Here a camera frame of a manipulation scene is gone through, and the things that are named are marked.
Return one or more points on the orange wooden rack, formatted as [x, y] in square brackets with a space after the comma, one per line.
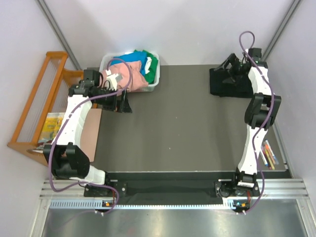
[49, 94]

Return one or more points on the pack of markers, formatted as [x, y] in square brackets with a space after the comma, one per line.
[268, 156]

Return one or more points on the green t-shirt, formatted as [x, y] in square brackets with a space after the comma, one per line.
[149, 64]

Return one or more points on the yellow book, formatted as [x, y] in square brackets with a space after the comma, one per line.
[49, 131]

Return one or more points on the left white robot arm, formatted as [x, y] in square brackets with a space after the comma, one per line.
[65, 158]

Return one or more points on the white laundry basket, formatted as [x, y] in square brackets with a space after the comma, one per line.
[138, 82]

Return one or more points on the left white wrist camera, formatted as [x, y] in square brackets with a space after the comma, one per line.
[111, 81]

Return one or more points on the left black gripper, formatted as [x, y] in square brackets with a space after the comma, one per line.
[118, 100]

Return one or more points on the blue t-shirt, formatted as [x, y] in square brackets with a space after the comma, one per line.
[132, 57]

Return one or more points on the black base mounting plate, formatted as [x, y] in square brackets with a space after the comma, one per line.
[177, 187]

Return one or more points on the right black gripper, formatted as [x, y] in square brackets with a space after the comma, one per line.
[233, 78]

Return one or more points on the black t-shirt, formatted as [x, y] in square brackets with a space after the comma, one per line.
[217, 88]

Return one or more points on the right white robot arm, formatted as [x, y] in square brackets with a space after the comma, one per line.
[259, 116]

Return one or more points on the white slotted cable duct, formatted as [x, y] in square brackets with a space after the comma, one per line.
[103, 204]

